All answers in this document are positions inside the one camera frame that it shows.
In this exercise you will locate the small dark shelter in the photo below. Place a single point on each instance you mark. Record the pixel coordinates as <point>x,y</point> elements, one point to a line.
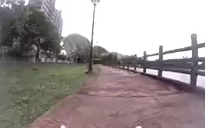
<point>97,61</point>

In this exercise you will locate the dark bushes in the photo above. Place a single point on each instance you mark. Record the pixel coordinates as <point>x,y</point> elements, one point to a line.
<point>110,59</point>

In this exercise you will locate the distant round tree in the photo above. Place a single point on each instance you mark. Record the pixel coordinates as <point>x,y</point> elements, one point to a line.
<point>99,51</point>

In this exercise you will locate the reddish paved path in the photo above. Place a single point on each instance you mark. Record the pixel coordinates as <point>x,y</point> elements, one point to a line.
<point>123,100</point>

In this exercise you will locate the robot's own part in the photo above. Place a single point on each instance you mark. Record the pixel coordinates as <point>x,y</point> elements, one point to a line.
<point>62,126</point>
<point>138,126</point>

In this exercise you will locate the grass strip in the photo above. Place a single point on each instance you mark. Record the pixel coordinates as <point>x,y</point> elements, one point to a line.
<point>33,86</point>

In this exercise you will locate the large leafy tree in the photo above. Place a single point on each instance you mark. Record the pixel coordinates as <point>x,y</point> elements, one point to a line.
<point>36,33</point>

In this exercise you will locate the tall grey building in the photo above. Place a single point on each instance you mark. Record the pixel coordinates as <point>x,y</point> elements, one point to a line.
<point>48,8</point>

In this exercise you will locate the pale water surface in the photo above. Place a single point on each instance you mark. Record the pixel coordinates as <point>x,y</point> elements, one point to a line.
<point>203,82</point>

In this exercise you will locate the dark lamp post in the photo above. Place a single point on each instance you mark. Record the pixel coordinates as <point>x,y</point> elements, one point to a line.
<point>91,46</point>

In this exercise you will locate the grey wooden rail fence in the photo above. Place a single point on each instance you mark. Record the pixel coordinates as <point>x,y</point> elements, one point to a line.
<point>194,60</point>

